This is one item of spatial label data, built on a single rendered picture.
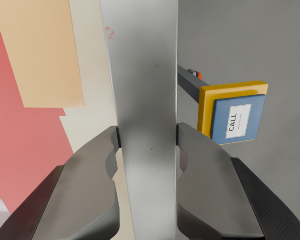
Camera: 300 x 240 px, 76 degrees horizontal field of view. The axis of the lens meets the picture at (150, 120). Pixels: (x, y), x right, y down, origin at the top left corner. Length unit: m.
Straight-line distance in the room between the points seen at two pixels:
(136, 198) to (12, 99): 0.13
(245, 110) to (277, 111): 1.54
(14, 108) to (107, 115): 0.07
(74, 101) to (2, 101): 0.06
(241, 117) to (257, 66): 1.26
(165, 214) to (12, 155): 0.15
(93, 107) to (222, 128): 0.29
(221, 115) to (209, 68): 1.08
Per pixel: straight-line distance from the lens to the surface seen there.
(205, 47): 1.41
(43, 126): 0.18
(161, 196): 0.16
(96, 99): 0.16
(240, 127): 0.42
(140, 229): 0.20
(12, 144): 0.21
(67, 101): 0.16
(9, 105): 0.19
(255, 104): 0.41
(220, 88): 0.39
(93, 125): 0.17
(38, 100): 0.17
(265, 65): 1.68
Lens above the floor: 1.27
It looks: 61 degrees down
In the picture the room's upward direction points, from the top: 159 degrees clockwise
